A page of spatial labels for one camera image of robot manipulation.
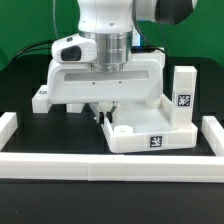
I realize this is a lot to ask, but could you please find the white left fence block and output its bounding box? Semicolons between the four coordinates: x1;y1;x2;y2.
0;112;18;151

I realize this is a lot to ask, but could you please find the white front fence bar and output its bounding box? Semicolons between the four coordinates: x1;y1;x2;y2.
0;153;224;183

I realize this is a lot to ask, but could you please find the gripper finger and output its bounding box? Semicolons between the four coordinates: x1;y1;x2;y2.
106;102;118;123
89;103;104;124

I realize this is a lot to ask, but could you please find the thin white cable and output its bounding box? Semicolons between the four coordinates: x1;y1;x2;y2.
52;0;61;40

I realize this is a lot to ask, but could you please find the white right fence block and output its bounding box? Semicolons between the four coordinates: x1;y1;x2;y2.
201;116;224;157

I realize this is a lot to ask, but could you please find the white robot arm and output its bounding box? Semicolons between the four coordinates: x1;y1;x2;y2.
47;0;197;106

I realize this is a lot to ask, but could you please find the white desk top tray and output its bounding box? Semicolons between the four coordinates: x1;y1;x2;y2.
102;95;198;153

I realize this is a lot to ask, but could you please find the black cable left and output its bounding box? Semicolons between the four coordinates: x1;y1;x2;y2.
6;39;58;68

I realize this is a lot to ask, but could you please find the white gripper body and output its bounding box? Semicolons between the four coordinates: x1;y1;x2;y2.
47;33;165;104

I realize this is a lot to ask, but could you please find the white fence block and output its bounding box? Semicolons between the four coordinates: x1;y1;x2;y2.
0;112;18;151
201;116;224;157

